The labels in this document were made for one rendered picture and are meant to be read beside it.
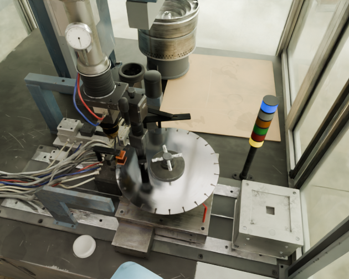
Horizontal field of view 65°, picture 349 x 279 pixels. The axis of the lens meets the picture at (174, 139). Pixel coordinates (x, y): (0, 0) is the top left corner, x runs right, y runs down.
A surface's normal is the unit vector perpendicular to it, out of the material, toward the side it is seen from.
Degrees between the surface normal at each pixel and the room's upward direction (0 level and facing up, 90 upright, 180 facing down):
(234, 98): 0
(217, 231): 0
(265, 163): 0
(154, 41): 90
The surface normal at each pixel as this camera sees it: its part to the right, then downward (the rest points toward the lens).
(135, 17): -0.21, 0.76
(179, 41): 0.39, 0.71
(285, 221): 0.00, -0.63
